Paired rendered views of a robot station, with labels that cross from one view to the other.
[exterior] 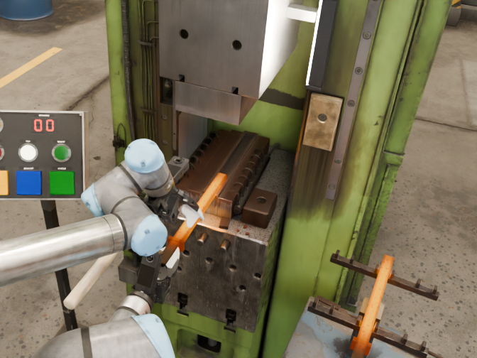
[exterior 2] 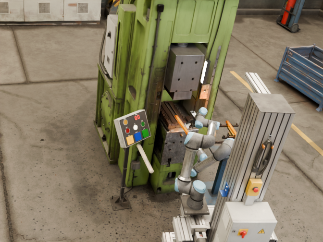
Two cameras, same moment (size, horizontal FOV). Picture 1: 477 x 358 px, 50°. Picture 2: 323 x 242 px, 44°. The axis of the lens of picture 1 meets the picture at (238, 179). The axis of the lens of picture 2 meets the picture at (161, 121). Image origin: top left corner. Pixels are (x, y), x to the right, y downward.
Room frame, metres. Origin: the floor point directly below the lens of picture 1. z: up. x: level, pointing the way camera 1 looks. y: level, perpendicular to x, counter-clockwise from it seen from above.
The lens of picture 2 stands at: (-1.26, 2.62, 3.29)
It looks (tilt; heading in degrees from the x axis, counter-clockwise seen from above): 33 degrees down; 318
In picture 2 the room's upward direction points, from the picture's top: 10 degrees clockwise
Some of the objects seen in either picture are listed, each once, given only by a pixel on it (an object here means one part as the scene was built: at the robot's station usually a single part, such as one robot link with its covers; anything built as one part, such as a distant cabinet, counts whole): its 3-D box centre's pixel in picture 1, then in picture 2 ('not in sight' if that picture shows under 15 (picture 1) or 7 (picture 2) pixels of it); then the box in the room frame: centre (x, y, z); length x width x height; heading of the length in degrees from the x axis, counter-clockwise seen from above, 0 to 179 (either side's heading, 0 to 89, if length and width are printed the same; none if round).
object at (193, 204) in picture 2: not in sight; (195, 199); (0.40, 0.59, 0.87); 0.15 x 0.15 x 0.10
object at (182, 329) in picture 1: (228, 303); (164, 163); (1.49, -0.01, 0.23); 0.55 x 0.37 x 0.47; 164
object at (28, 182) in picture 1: (29, 182); (137, 136); (1.24, 0.65, 1.01); 0.07 x 0.05 x 0.07; 99
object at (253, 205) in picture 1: (260, 207); (189, 121); (1.30, -0.08, 0.95); 0.12 x 0.08 x 0.06; 164
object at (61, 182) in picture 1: (62, 182); (144, 133); (1.26, 0.55, 1.01); 0.07 x 0.05 x 0.07; 99
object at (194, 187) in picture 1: (225, 167); (169, 114); (1.49, 0.05, 0.96); 0.42 x 0.20 x 0.09; 164
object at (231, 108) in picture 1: (232, 74); (175, 85); (1.49, 0.05, 1.32); 0.42 x 0.20 x 0.10; 164
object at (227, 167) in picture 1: (232, 161); (172, 111); (1.49, 0.03, 0.99); 0.42 x 0.05 x 0.01; 164
